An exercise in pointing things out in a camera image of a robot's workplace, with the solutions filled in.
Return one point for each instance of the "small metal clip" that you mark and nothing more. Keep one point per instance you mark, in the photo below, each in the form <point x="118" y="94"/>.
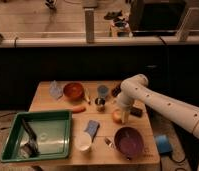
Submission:
<point x="108" y="142"/>

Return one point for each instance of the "small metal cup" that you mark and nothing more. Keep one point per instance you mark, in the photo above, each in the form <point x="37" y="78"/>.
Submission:
<point x="100" y="104"/>

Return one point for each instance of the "yellow red apple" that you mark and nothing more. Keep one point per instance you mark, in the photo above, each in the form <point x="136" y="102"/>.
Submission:
<point x="116" y="116"/>

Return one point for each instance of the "black monitor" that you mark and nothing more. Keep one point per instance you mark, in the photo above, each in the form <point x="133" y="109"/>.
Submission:
<point x="156" y="16"/>

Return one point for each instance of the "green plastic tray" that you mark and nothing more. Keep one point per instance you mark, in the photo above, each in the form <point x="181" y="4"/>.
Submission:
<point x="53" y="134"/>

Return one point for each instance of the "purple bowl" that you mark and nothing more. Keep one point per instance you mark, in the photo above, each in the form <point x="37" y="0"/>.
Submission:
<point x="129" y="142"/>

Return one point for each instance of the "black rectangular remote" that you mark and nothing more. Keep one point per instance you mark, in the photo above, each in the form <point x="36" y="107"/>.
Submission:
<point x="136" y="112"/>

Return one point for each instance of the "orange carrot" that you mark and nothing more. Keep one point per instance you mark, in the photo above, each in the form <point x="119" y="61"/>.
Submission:
<point x="78" y="109"/>

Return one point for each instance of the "dark grape bunch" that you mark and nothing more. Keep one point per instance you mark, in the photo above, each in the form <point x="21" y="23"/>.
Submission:
<point x="116" y="90"/>

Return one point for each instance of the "black spatula in tray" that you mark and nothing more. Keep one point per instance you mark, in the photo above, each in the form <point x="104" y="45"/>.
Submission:
<point x="30" y="148"/>

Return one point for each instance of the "clear plastic bag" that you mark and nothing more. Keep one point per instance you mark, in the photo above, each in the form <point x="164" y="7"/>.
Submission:
<point x="55" y="90"/>

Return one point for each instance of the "white paper cup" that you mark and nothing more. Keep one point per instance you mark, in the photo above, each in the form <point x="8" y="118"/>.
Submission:
<point x="83" y="142"/>

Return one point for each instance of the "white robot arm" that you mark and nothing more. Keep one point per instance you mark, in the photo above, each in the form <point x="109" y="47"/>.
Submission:
<point x="135" y="88"/>

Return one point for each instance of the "orange brown bowl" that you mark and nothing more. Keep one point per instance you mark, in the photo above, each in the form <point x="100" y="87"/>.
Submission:
<point x="73" y="91"/>

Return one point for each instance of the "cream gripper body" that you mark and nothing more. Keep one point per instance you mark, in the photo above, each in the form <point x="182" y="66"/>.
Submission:
<point x="124" y="113"/>

